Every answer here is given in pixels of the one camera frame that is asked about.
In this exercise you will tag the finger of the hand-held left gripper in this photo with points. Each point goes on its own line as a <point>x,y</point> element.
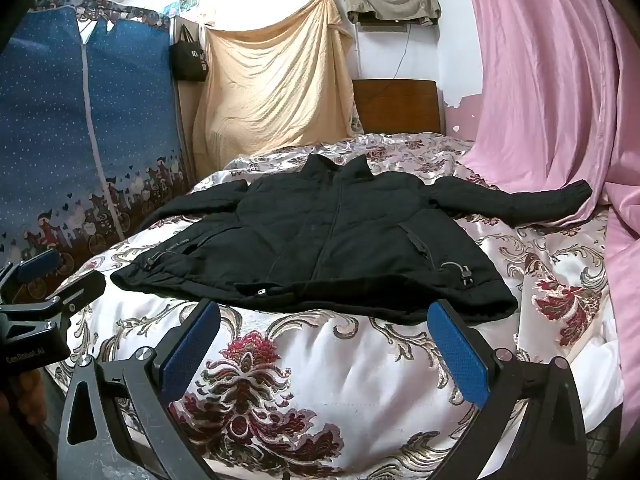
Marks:
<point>82,287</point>
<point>37,266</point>

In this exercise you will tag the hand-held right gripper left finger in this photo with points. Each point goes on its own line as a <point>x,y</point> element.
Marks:
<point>192,345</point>

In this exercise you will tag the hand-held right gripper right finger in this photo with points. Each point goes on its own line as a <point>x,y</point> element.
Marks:
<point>457,355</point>

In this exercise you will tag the black padded jacket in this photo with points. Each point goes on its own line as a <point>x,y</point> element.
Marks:
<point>325,230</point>

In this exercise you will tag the person's left hand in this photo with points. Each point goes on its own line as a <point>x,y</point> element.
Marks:
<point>27,390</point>

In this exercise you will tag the floral satin bedspread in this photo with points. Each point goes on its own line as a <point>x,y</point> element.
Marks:
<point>300,360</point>

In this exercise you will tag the blue printed fabric wardrobe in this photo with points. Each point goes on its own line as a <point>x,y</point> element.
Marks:
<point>50,135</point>

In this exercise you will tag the white bed sheet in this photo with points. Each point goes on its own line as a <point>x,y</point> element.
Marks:
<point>607,375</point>

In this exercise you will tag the black tote bag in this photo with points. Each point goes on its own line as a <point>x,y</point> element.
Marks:
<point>187,62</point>

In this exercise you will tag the wooden headboard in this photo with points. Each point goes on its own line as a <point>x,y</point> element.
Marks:
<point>395,107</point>

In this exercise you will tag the beige hanging sheet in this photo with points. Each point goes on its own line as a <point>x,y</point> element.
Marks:
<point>270,90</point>

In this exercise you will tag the pink curtain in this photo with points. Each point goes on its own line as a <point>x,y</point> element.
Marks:
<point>540,85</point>

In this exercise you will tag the olive draped cloth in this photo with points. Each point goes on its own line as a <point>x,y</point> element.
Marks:
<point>390,0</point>

